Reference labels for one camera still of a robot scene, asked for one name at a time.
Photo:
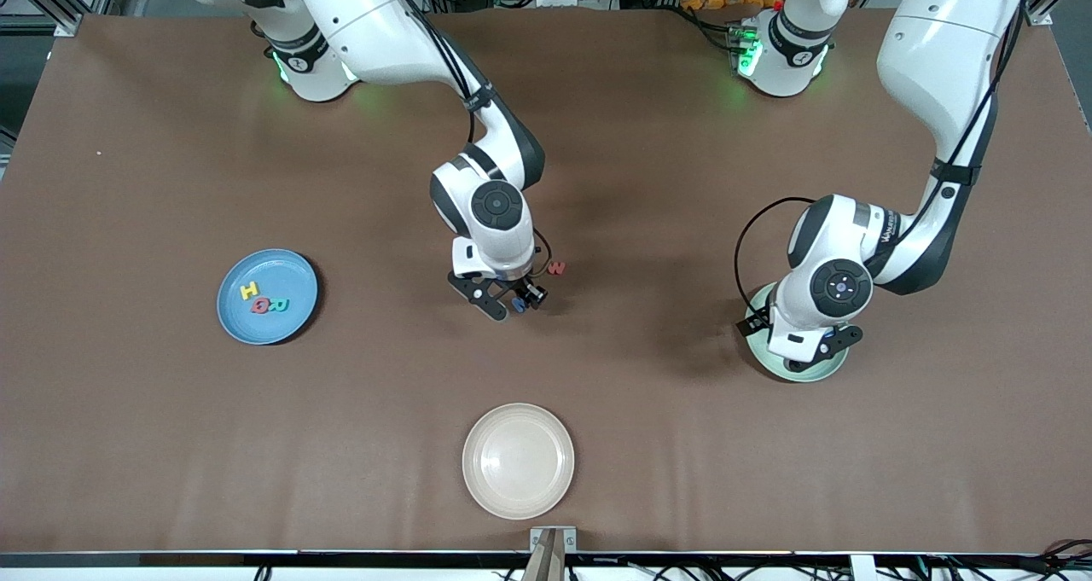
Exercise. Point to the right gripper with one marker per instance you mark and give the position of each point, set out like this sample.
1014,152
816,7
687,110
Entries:
522,286

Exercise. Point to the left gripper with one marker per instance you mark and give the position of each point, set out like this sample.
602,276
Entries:
749,324

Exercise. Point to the red uppercase Q foam letter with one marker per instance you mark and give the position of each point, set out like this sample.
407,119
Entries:
259,306

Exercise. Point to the yellow uppercase H foam letter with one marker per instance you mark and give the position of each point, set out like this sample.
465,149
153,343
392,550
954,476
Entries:
249,290

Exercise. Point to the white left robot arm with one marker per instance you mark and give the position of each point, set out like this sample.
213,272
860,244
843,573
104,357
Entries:
947,43

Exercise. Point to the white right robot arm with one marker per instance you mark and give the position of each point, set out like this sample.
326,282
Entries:
367,18

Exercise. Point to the green plate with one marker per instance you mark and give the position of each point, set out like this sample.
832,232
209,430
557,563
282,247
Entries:
810,375

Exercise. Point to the cream plate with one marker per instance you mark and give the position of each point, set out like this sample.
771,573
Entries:
518,461

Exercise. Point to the blue plate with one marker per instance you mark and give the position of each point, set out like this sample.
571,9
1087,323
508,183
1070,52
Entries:
281,274

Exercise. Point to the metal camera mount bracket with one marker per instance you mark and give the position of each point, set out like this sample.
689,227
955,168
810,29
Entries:
553,555

